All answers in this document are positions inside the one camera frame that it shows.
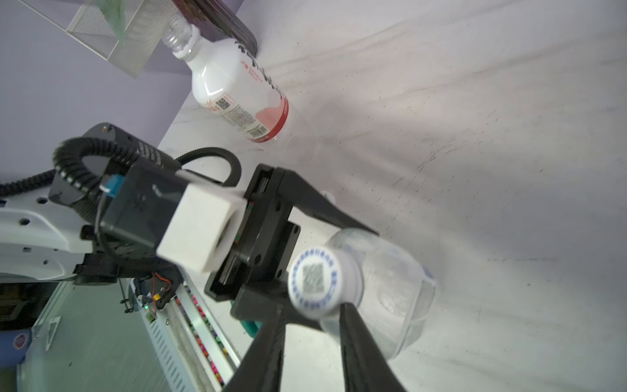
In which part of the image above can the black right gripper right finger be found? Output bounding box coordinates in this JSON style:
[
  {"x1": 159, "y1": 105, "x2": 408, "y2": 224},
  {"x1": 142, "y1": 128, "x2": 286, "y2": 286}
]
[{"x1": 340, "y1": 303, "x2": 406, "y2": 392}]

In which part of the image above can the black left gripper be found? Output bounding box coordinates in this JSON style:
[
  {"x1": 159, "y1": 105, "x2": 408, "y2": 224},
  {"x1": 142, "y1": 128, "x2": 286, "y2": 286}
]
[{"x1": 204, "y1": 164, "x2": 378, "y2": 331}]

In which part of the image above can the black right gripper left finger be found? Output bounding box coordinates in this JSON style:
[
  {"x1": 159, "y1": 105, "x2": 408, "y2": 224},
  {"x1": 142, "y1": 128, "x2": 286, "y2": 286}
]
[{"x1": 223, "y1": 307, "x2": 286, "y2": 392}]

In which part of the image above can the white blue bottle cap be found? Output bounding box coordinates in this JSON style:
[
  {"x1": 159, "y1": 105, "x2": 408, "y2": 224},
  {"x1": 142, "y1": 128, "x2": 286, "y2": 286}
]
[{"x1": 287, "y1": 246, "x2": 364, "y2": 320}]

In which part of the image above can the clear small water bottle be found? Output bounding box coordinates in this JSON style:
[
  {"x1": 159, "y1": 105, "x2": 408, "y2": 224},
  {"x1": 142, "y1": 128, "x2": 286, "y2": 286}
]
[{"x1": 327, "y1": 229, "x2": 437, "y2": 360}]

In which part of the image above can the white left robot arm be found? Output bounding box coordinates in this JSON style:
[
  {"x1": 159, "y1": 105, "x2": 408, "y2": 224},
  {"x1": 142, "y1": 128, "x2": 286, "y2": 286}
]
[{"x1": 1, "y1": 122, "x2": 362, "y2": 329}]

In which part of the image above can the white label tea bottle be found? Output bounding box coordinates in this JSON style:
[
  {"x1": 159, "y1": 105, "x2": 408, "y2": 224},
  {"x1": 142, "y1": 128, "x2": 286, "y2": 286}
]
[{"x1": 163, "y1": 16, "x2": 289, "y2": 143}]

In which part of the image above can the dark glass flower vase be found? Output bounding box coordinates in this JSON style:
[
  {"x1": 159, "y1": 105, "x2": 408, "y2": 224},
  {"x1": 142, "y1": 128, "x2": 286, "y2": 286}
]
[{"x1": 172, "y1": 0, "x2": 258, "y2": 57}]

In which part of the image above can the white mesh lower shelf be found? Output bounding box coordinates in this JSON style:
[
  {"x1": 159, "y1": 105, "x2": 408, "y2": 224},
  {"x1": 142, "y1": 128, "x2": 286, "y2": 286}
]
[{"x1": 22, "y1": 0, "x2": 177, "y2": 78}]

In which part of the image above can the artificial sunflower bouquet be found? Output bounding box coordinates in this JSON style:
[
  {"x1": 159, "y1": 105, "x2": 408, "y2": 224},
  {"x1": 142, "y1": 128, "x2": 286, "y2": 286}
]
[{"x1": 96, "y1": 0, "x2": 127, "y2": 46}]

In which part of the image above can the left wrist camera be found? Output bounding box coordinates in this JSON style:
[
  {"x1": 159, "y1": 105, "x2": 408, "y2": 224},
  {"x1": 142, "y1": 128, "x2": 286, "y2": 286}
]
[{"x1": 97, "y1": 159, "x2": 247, "y2": 273}]

